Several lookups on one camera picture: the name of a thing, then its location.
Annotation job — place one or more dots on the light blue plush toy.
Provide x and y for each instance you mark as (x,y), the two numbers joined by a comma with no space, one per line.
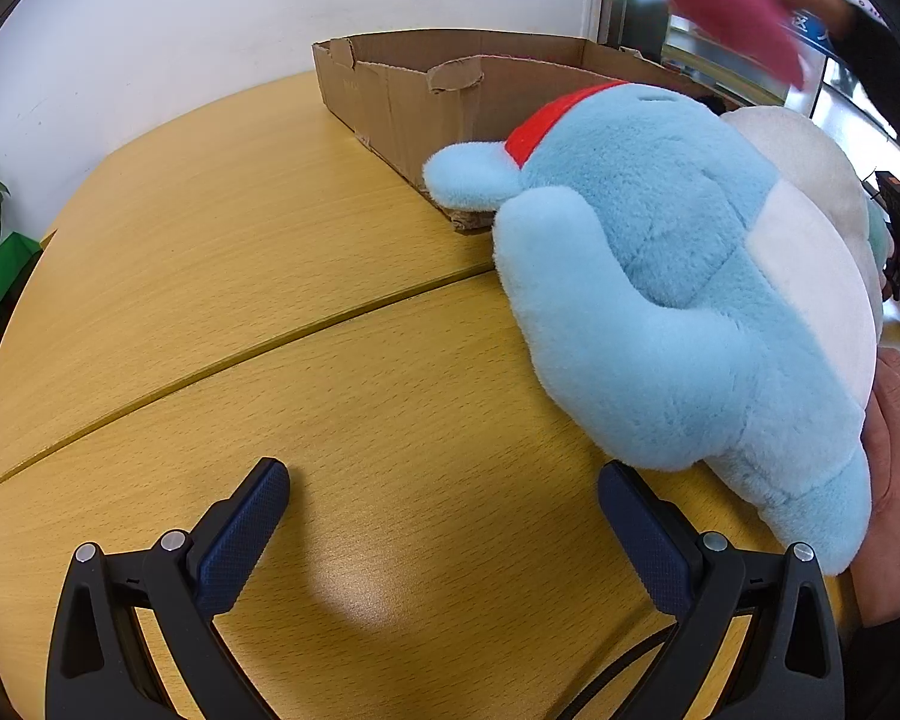
(645,300)

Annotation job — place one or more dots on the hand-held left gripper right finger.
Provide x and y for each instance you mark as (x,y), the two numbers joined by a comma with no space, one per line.
(645,540)

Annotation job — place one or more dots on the another person's forearm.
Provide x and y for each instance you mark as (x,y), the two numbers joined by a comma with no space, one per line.
(862,45)

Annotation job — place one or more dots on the brown cardboard box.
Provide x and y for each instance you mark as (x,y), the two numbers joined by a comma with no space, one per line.
(390,105)

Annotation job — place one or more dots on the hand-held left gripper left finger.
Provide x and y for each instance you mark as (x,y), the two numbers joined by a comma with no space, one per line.
(244,540)

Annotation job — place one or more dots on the pink plush toy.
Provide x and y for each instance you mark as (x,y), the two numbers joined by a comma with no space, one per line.
(727,7)

